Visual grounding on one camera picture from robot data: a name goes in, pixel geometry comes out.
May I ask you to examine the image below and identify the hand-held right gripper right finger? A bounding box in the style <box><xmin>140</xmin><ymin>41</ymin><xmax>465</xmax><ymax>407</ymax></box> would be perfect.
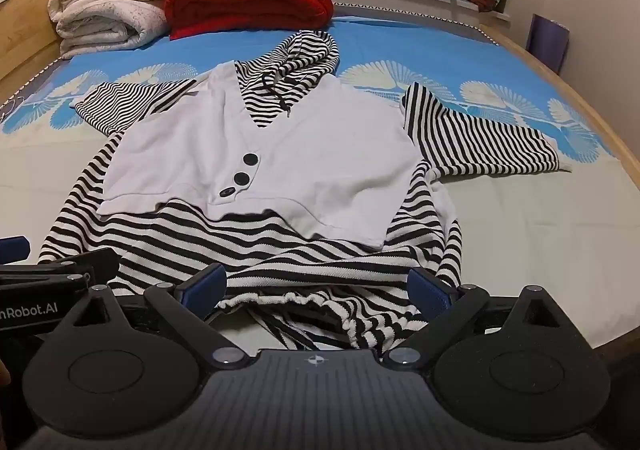
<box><xmin>382</xmin><ymin>267</ymin><xmax>566</xmax><ymax>371</ymax></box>

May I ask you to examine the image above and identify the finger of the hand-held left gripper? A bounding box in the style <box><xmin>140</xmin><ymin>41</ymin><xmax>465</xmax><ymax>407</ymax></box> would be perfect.
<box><xmin>0</xmin><ymin>236</ymin><xmax>30</xmax><ymax>264</ymax></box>
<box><xmin>0</xmin><ymin>247</ymin><xmax>121</xmax><ymax>301</ymax></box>

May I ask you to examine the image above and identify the black white striped hoodie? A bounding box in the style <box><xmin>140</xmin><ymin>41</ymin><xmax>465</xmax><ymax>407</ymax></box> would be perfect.
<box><xmin>37</xmin><ymin>30</ymin><xmax>573</xmax><ymax>351</ymax></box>

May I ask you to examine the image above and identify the blue white patterned bed sheet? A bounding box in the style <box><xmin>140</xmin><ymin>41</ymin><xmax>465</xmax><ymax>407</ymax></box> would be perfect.
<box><xmin>0</xmin><ymin>13</ymin><xmax>623</xmax><ymax>371</ymax></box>

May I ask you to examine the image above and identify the wooden bed frame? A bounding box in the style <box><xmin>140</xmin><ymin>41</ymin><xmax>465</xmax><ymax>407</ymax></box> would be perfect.
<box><xmin>0</xmin><ymin>0</ymin><xmax>640</xmax><ymax>366</ymax></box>

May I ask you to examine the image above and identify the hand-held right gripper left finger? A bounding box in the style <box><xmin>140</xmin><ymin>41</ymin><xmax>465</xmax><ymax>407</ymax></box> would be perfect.
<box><xmin>67</xmin><ymin>264</ymin><xmax>251</xmax><ymax>371</ymax></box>

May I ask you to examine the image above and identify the folded white quilt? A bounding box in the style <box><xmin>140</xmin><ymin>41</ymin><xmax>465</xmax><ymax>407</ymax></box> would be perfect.
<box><xmin>47</xmin><ymin>0</ymin><xmax>178</xmax><ymax>60</ymax></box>

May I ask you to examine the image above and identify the purple board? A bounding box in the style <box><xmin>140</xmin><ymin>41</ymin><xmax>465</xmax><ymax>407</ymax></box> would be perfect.
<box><xmin>525</xmin><ymin>13</ymin><xmax>571</xmax><ymax>77</ymax></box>

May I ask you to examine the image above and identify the grey windowsill ledge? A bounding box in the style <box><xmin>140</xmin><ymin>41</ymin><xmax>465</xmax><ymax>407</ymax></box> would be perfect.
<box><xmin>322</xmin><ymin>0</ymin><xmax>512</xmax><ymax>31</ymax></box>

